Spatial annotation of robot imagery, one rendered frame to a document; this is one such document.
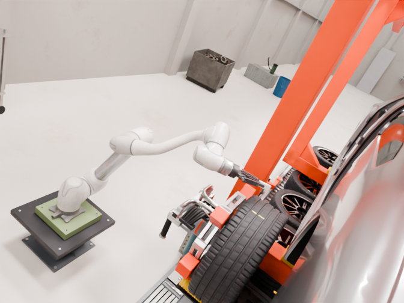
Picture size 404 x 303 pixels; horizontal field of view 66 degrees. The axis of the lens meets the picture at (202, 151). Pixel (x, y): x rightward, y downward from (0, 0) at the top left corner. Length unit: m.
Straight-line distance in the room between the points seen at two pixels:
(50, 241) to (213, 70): 5.42
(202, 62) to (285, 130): 5.25
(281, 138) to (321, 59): 0.50
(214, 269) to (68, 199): 1.14
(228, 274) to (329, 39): 1.30
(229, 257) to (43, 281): 1.41
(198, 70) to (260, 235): 5.80
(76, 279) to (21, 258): 0.40
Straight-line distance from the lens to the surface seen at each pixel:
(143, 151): 1.77
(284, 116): 1.92
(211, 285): 1.62
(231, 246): 1.54
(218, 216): 1.53
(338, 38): 1.84
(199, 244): 1.61
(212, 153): 1.58
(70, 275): 2.53
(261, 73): 9.82
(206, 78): 7.04
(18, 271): 2.54
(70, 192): 2.23
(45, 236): 2.33
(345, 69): 3.78
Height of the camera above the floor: 2.05
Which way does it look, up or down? 27 degrees down
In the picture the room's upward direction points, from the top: 24 degrees clockwise
